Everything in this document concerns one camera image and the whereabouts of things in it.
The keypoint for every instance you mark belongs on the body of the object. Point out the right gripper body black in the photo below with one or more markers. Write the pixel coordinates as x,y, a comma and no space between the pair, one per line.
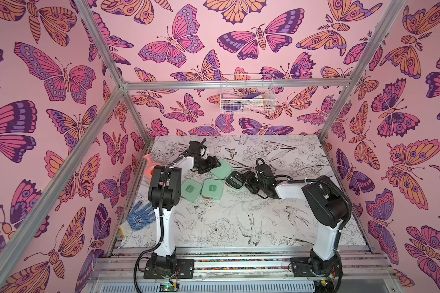
250,182

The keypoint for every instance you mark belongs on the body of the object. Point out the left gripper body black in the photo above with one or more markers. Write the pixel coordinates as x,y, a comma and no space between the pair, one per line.
205,165

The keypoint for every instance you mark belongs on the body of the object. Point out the green nail clipper case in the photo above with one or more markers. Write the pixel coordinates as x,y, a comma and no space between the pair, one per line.
191,190

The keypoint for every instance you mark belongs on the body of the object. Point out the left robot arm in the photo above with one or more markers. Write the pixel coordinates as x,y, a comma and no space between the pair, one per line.
165,192

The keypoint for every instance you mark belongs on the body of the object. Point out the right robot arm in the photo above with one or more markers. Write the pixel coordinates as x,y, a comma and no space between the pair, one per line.
331,208

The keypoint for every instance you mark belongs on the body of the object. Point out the pink watering can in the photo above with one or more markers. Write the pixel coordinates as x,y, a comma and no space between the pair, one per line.
149,169

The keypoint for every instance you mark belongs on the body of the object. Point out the blue dotted work glove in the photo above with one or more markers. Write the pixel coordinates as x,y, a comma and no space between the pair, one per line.
139,217

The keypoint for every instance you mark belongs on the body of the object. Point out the green circuit board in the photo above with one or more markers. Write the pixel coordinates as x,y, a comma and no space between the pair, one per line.
168,287

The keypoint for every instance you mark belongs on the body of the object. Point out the white wire wall basket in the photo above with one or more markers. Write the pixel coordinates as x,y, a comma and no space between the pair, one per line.
247,94

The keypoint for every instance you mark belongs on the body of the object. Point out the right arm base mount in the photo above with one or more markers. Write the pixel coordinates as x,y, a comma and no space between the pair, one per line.
315,267

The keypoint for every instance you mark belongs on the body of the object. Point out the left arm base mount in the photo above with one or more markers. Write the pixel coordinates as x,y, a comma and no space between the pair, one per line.
181,269

